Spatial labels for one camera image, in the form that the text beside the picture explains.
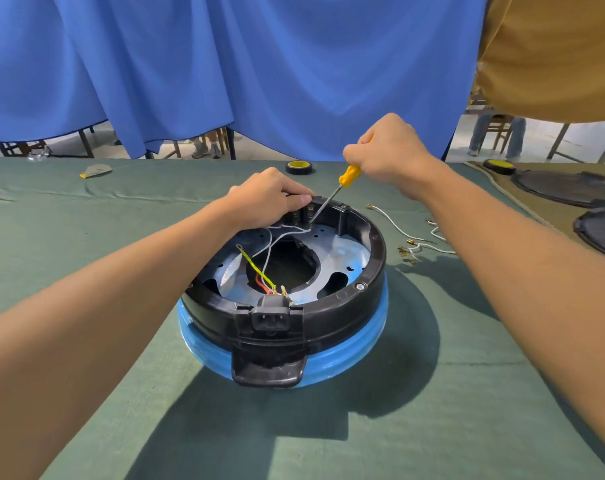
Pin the blue curtain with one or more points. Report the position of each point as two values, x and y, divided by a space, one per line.
282 69

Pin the green table cloth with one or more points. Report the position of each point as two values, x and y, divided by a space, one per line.
432 394

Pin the black round cooker base cover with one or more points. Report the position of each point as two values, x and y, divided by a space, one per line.
562 187
602 234

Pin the person's left forearm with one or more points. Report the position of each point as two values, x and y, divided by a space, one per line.
82 334

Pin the mustard brown curtain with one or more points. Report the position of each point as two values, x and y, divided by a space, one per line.
552 54

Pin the dark chair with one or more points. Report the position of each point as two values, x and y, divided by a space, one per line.
25 147

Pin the grey yellow tape scrap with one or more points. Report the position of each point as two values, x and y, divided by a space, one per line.
96 170

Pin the person's left fingers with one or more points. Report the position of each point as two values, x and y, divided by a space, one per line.
297 194

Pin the person's right forearm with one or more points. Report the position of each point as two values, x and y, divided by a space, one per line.
522 274

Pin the person's left hand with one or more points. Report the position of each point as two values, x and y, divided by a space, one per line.
262 197

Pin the person's right fingers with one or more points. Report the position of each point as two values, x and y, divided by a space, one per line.
362 157

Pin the person's right hand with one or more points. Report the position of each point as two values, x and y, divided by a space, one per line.
395 149

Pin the grey metal table legs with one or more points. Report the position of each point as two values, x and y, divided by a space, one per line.
557 142

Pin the blue cooker with black base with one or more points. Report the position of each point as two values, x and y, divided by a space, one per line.
332 314

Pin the black yellow tape roll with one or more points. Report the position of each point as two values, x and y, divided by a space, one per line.
299 167
499 166

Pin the wooden chair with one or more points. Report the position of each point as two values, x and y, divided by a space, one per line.
224 139
500 129

